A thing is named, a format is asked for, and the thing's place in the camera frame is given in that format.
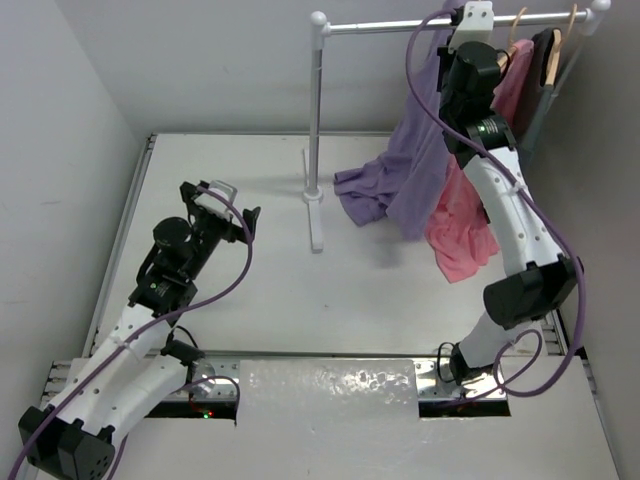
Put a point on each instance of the wooden hanger under black shirt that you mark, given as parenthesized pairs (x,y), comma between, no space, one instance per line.
(559,39)

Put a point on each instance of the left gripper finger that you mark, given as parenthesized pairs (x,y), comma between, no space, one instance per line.
(190,193)
(249,224)

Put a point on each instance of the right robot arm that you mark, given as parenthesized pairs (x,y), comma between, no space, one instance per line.
(539,276)

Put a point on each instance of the white clothes rack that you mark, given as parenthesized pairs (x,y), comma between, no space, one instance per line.
(588,18)

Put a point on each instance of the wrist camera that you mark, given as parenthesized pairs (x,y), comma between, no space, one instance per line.
(215,196)
(476,25)

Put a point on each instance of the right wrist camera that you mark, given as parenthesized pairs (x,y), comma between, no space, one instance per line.
(476,25)

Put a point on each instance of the black t shirt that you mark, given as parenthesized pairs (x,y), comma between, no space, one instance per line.
(534,100)

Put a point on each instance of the pink t shirt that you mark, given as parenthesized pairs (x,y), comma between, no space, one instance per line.
(458,230)

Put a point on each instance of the wooden hanger under pink shirt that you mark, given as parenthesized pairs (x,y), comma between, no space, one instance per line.
(505,55)

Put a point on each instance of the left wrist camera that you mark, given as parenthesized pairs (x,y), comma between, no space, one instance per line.
(215,196)

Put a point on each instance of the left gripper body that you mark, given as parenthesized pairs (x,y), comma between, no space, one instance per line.
(207,230)

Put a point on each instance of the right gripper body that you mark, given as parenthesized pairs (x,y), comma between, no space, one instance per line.
(446,56)

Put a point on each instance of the purple t shirt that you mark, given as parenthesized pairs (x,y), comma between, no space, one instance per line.
(404,182)

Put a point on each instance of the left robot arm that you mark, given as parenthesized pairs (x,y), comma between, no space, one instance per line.
(81,432)

